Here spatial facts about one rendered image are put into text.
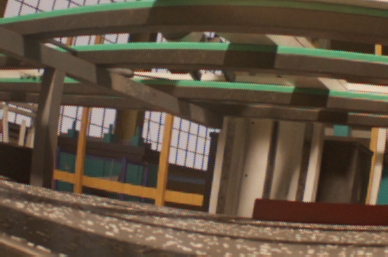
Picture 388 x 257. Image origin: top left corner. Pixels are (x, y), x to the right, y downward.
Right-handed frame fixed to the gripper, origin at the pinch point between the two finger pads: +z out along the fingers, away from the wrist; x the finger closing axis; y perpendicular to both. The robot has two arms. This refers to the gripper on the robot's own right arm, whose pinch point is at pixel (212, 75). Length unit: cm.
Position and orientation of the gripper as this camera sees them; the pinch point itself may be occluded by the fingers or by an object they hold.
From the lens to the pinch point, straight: 162.8
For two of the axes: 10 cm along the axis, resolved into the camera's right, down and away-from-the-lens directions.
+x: -9.0, -0.6, 4.4
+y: 2.6, -8.7, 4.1
